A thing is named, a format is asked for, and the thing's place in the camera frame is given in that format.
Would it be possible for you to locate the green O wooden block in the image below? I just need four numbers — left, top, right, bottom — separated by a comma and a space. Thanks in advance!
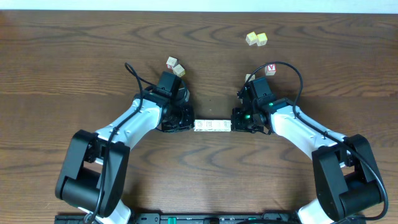
194, 119, 204, 131

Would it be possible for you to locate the red-edged spiral block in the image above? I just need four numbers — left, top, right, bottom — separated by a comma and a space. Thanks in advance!
223, 120, 231, 132

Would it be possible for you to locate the blue-edged wooden block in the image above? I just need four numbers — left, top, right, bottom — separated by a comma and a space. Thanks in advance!
203, 120, 214, 131

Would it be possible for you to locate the green-edged wooden block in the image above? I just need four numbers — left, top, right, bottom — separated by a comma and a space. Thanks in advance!
211, 120, 224, 131

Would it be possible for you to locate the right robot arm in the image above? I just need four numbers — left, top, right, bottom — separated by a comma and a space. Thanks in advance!
231, 78, 386, 223

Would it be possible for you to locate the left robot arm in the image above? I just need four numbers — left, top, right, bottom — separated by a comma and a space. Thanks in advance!
55, 72, 194, 223

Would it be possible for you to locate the yellow number 8 block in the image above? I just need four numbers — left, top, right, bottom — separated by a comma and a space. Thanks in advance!
245, 74, 256, 82

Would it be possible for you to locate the yellow letter G block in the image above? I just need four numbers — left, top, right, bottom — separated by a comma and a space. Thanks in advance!
172, 64, 185, 77

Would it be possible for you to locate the red letter A block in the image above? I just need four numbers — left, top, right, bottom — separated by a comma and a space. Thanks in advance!
265, 63, 277, 76

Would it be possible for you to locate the red-edged wooden block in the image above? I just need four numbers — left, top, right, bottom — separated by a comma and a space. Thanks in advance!
166, 57, 178, 70

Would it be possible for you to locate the yellow-top block left of pair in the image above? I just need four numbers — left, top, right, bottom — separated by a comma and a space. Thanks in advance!
246, 32, 258, 45

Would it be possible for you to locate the yellow-top block of pair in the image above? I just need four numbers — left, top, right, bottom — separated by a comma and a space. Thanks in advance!
256, 32, 268, 46
246, 32, 258, 45

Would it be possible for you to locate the yellow-top block right of pair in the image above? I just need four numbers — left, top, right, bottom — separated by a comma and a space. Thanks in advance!
256, 32, 268, 46

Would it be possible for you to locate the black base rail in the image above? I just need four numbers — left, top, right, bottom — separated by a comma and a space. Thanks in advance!
54, 212, 366, 224

